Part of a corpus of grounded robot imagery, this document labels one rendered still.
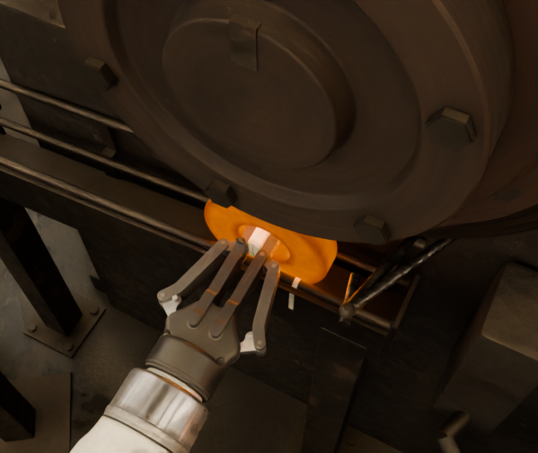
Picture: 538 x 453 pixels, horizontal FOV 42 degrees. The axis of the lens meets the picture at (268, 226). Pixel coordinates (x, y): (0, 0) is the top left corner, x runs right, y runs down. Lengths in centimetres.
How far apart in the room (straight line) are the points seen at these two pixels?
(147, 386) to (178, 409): 4
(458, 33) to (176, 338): 45
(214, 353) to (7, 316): 101
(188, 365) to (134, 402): 6
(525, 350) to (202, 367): 31
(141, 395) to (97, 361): 90
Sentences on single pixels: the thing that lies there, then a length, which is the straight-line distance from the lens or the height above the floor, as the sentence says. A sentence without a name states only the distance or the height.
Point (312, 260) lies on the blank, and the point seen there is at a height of 76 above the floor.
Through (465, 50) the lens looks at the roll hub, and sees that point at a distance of 34.
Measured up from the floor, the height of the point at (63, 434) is 1.
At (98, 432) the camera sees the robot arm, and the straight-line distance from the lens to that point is 68.
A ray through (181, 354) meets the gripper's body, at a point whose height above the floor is 79.
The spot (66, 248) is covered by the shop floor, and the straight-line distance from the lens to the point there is 171.
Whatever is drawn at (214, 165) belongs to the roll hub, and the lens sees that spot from 51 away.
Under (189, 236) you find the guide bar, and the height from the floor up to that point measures 71.
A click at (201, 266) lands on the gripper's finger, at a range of 75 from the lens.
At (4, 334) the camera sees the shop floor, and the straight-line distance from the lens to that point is 165.
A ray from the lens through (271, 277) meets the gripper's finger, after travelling 74.
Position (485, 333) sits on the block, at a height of 80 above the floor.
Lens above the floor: 143
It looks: 58 degrees down
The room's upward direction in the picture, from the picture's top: straight up
